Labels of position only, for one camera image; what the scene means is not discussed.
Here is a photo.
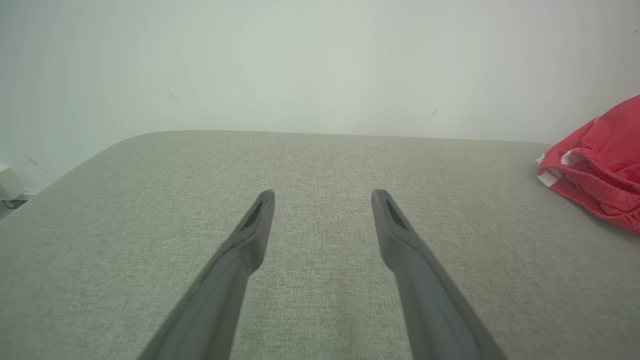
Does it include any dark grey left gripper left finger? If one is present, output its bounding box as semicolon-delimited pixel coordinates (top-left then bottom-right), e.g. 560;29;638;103
137;190;276;360

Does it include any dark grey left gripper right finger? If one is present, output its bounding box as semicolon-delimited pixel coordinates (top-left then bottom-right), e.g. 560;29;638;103
371;189;506;360

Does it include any red white shirt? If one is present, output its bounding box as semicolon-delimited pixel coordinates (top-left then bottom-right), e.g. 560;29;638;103
536;94;640;234

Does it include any white wall baseboard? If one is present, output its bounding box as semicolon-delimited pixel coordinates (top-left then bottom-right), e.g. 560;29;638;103
0;165;26;202

